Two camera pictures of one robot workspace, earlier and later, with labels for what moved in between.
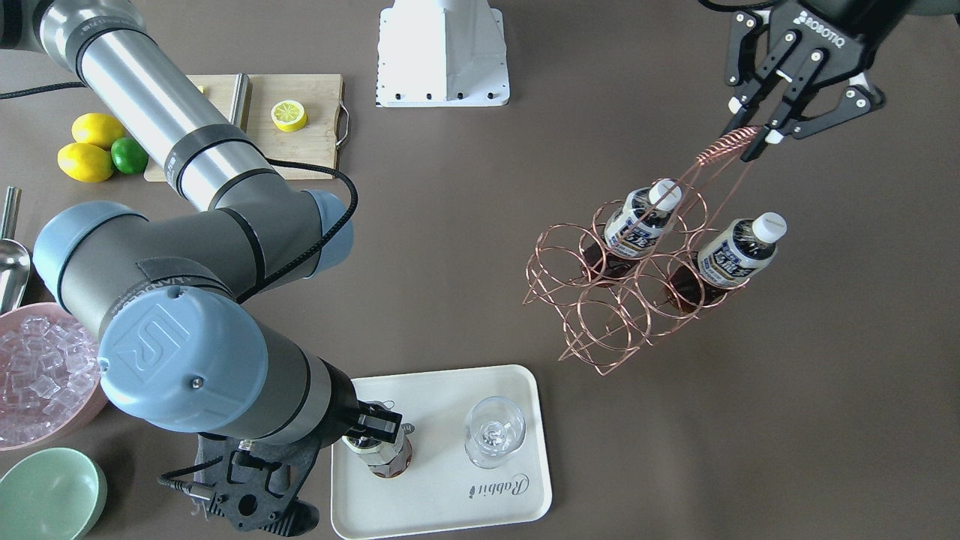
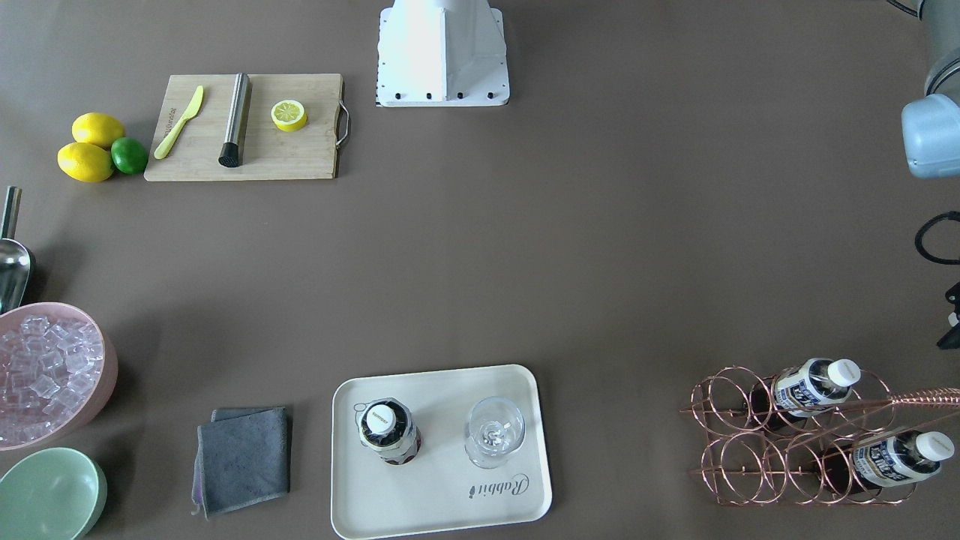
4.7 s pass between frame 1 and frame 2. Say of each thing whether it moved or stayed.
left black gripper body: moved
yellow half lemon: stayed
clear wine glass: stayed
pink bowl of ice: stayed
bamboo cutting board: stayed
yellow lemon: stayed
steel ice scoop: stayed
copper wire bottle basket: moved
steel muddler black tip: stayed
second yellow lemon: stayed
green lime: stayed
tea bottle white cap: moved
